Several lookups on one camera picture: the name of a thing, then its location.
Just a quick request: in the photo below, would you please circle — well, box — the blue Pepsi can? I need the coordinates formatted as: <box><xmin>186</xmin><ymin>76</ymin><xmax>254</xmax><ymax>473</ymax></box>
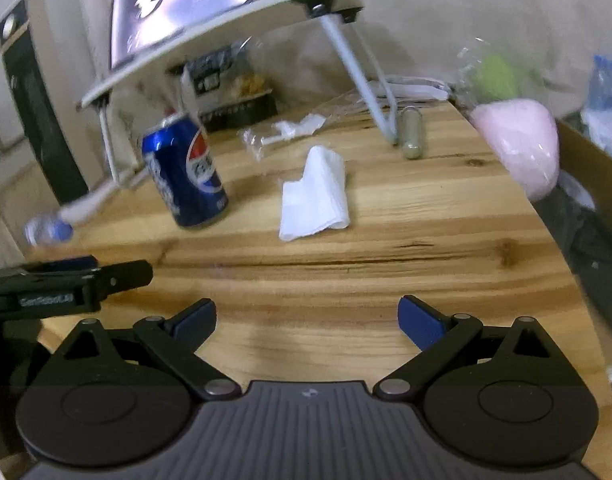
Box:
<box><xmin>141</xmin><ymin>113</ymin><xmax>229</xmax><ymax>228</ymax></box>

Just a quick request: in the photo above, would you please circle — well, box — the white cloth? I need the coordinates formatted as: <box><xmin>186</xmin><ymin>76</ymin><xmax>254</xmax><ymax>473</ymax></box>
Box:
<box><xmin>279</xmin><ymin>145</ymin><xmax>350</xmax><ymax>242</ymax></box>

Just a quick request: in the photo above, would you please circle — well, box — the lying clear water bottle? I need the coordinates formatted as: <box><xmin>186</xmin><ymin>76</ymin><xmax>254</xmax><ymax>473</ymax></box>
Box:
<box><xmin>24</xmin><ymin>214</ymin><xmax>74</xmax><ymax>247</ymax></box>

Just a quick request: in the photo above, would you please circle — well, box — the black and white space heater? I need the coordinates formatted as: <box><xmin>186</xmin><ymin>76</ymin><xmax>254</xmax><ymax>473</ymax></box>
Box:
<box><xmin>0</xmin><ymin>0</ymin><xmax>104</xmax><ymax>205</ymax></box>

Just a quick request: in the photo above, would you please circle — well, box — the clear plastic wrapper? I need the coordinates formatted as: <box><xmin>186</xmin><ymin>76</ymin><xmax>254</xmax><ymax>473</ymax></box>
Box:
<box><xmin>239</xmin><ymin>113</ymin><xmax>327</xmax><ymax>162</ymax></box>

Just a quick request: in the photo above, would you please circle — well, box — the small olive capsule tube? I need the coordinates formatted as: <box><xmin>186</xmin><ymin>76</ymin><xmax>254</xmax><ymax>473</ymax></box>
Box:
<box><xmin>398</xmin><ymin>107</ymin><xmax>425</xmax><ymax>160</ymax></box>

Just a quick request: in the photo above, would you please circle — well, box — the pink fluffy object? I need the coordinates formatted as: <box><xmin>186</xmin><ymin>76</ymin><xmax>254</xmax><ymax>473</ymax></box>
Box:
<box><xmin>470</xmin><ymin>99</ymin><xmax>560</xmax><ymax>202</ymax></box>

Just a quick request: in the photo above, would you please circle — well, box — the black snack box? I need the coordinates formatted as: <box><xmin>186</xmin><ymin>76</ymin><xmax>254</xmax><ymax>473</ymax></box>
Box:
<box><xmin>182</xmin><ymin>38</ymin><xmax>278</xmax><ymax>133</ymax></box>

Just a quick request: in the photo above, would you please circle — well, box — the green object in plastic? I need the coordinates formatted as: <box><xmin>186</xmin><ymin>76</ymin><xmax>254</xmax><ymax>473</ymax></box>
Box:
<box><xmin>455</xmin><ymin>38</ymin><xmax>545</xmax><ymax>108</ymax></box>

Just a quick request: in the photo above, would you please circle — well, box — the pack of water bottles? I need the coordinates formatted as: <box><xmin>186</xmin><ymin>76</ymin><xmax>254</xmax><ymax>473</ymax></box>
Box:
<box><xmin>580</xmin><ymin>55</ymin><xmax>612</xmax><ymax>158</ymax></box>

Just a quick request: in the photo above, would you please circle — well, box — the tablet with dark screen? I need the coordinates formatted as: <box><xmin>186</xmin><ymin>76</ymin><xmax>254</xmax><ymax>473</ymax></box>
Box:
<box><xmin>109</xmin><ymin>0</ymin><xmax>249</xmax><ymax>70</ymax></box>

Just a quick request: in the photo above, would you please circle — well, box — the white folding lap desk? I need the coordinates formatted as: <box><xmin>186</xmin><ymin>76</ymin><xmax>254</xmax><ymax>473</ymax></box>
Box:
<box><xmin>79</xmin><ymin>0</ymin><xmax>398</xmax><ymax>184</ymax></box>

